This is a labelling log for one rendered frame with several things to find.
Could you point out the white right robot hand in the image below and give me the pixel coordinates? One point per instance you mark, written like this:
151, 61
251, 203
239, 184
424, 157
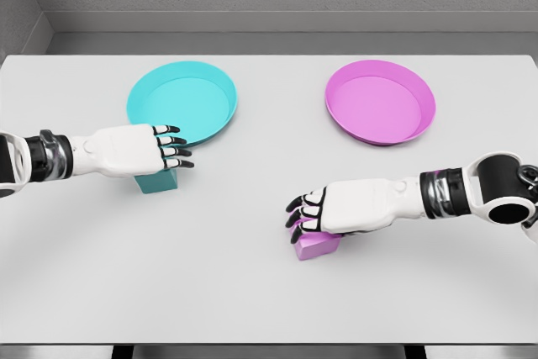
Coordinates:
353, 203

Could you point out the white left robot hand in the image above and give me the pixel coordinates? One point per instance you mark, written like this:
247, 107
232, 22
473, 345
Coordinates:
130, 149

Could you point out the teal block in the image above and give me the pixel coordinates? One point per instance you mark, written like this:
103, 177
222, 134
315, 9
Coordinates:
159, 182

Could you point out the pink block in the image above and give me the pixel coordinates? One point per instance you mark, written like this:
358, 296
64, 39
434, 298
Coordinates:
315, 245

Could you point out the cyan round plate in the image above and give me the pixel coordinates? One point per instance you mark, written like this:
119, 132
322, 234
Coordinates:
185, 96

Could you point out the pink round plate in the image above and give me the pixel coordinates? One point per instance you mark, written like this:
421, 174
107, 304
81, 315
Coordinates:
378, 100

